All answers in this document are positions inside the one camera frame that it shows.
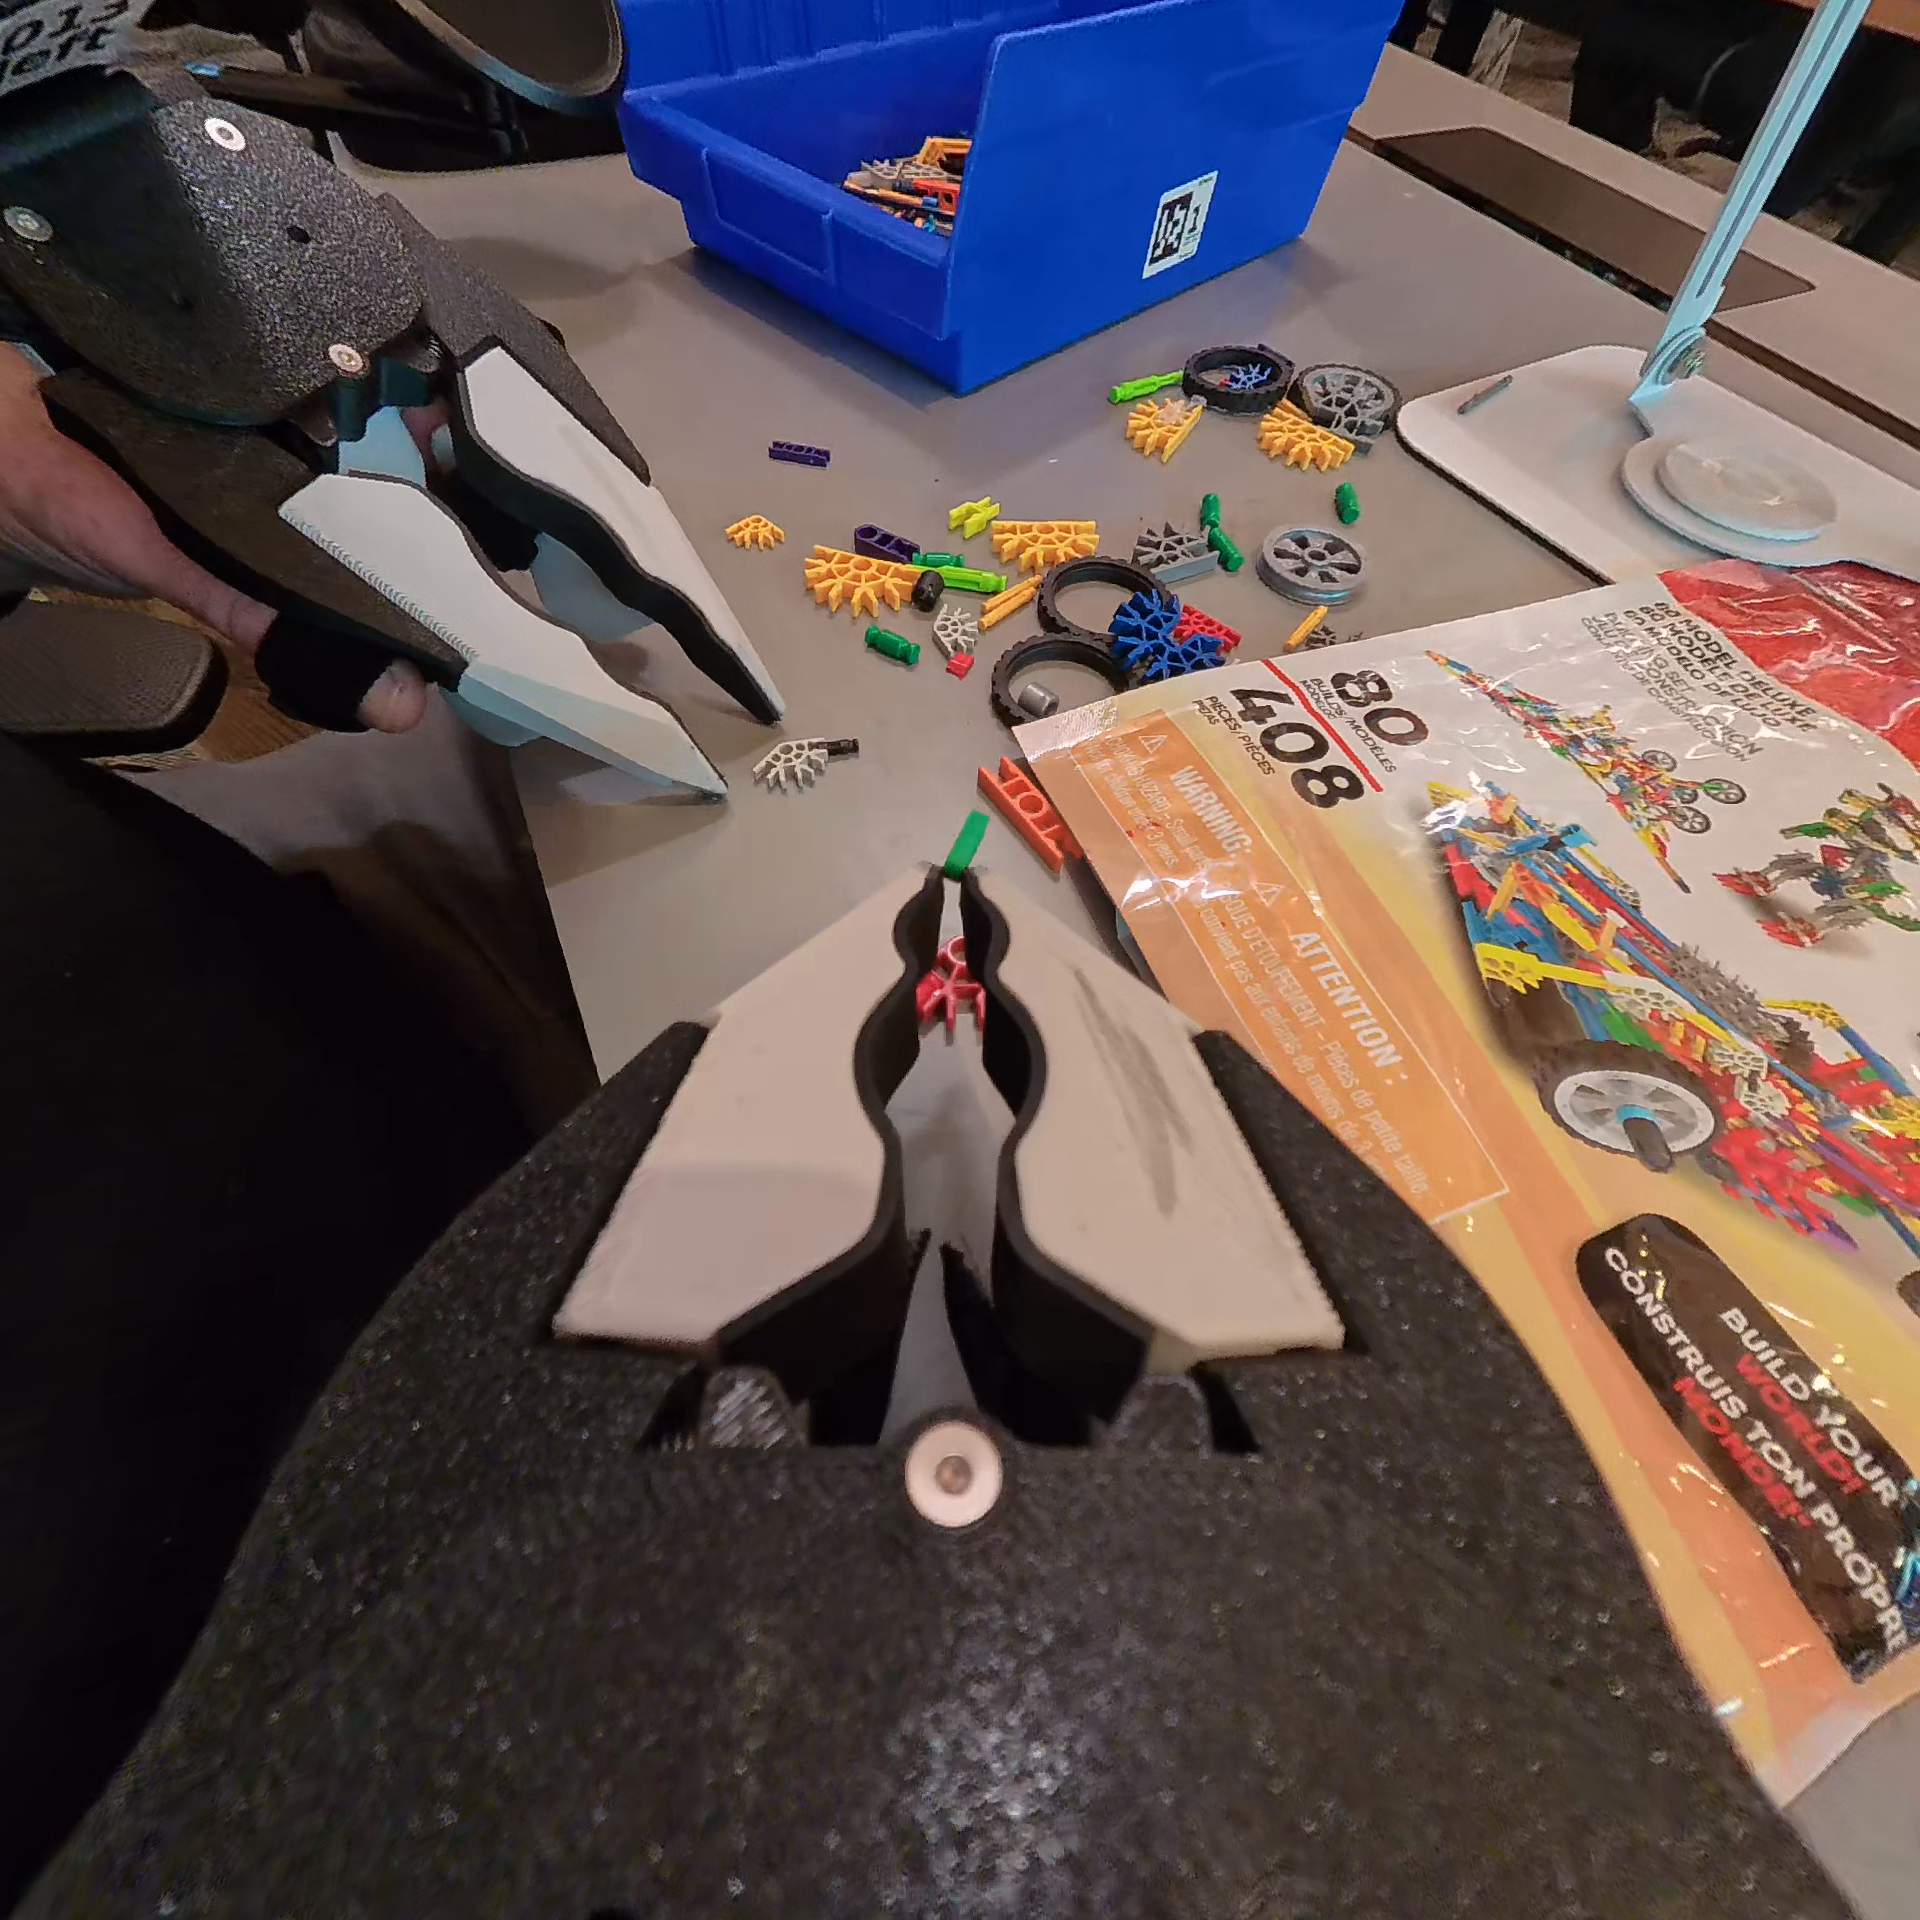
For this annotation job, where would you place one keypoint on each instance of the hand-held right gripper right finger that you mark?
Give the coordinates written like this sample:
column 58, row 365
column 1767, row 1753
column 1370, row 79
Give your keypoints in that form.
column 1156, row 1185

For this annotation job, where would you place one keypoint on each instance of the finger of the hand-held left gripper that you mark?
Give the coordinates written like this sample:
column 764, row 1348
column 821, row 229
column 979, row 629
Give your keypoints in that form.
column 495, row 646
column 601, row 495

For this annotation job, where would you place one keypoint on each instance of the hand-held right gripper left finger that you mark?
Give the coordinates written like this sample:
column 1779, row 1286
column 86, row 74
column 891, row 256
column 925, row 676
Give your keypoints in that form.
column 734, row 1185

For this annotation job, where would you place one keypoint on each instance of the pile of colourful toy pieces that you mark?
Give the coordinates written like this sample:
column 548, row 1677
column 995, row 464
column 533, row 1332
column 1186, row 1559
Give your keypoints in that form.
column 916, row 182

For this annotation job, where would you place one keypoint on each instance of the blue container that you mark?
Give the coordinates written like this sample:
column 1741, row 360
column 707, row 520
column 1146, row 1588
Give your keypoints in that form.
column 1050, row 89

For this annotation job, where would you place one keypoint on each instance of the person's left hand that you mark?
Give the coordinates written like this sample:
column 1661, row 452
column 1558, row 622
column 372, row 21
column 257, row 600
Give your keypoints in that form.
column 76, row 511

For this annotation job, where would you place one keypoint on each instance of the small yellow fan connector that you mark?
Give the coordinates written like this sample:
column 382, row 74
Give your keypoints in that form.
column 756, row 530

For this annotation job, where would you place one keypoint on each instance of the red fan connector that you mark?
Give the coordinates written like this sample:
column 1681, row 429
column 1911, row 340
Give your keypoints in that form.
column 949, row 991
column 1220, row 629

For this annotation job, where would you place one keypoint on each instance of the purple clip connector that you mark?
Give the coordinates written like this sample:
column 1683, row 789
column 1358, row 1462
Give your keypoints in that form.
column 886, row 543

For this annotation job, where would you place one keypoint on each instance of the light grey fan connector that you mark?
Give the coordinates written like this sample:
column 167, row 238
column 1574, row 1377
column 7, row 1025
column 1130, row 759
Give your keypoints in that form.
column 797, row 762

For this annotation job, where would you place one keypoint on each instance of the printed toy packaging bag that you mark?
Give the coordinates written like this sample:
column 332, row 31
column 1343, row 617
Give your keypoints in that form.
column 1500, row 1050

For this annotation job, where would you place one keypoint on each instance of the yellow clip connector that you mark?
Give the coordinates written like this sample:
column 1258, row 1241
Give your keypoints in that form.
column 974, row 516

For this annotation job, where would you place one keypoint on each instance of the white fan connector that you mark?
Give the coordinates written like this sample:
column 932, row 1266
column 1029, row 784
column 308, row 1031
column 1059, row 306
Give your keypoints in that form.
column 956, row 629

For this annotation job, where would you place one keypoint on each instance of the lime green rod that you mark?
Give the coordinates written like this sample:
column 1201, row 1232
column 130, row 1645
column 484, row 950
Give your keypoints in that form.
column 1146, row 388
column 973, row 578

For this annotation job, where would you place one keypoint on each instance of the orange ladder connector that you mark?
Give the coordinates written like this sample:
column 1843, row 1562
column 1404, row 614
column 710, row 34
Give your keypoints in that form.
column 1028, row 809

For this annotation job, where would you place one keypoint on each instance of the grey office chair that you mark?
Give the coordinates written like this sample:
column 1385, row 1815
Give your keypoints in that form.
column 91, row 676

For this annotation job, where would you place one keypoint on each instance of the short orange rod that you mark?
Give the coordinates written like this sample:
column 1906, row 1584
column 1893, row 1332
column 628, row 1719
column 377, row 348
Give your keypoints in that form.
column 1307, row 628
column 1009, row 600

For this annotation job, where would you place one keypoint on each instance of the black rubber tire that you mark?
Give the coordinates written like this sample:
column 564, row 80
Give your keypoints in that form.
column 1050, row 600
column 1201, row 393
column 1005, row 662

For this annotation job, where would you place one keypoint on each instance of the blue snowflake connector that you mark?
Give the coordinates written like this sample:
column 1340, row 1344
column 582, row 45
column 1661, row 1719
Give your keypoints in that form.
column 1162, row 629
column 1253, row 369

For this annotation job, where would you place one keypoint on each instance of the person's black jacket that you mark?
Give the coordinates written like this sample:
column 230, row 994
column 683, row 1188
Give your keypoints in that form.
column 182, row 1200

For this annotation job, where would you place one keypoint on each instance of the dark grey snowflake connector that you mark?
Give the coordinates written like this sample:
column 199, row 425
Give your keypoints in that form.
column 1172, row 557

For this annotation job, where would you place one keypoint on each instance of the grey wheel hub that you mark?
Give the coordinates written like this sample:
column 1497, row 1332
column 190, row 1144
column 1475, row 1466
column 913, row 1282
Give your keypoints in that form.
column 1314, row 562

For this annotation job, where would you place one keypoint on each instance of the grey wheel with tire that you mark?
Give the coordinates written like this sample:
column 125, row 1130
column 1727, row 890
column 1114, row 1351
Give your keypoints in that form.
column 1349, row 398

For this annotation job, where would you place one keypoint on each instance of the small dark pin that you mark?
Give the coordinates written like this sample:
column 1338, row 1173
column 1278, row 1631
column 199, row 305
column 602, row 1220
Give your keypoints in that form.
column 1484, row 393

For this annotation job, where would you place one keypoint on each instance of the light blue book stand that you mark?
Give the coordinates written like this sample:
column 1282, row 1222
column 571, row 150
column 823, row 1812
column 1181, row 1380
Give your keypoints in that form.
column 1724, row 270

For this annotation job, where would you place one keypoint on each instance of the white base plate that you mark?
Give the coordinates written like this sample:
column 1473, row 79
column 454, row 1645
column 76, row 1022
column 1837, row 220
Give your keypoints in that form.
column 1516, row 452

